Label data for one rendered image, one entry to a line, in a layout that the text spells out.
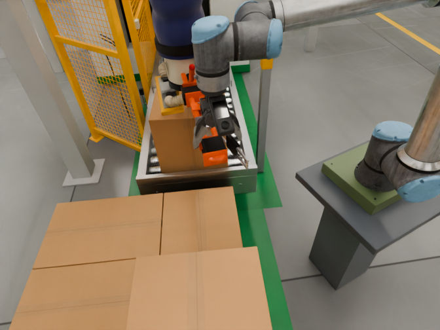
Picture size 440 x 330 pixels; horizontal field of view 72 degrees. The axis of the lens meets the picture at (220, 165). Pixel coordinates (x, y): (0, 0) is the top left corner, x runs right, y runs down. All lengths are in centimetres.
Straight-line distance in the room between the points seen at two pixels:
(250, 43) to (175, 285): 71
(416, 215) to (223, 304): 95
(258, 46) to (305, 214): 174
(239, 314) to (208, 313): 9
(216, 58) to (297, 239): 165
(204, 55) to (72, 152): 202
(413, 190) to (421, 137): 19
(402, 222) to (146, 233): 117
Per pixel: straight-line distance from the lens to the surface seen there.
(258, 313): 95
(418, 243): 247
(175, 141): 166
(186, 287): 98
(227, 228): 156
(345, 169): 154
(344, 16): 97
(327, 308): 203
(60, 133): 257
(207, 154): 89
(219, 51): 76
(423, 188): 126
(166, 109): 136
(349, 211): 145
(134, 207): 173
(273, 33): 78
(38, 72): 233
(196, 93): 118
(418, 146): 119
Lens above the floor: 183
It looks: 44 degrees down
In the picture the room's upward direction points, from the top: 3 degrees counter-clockwise
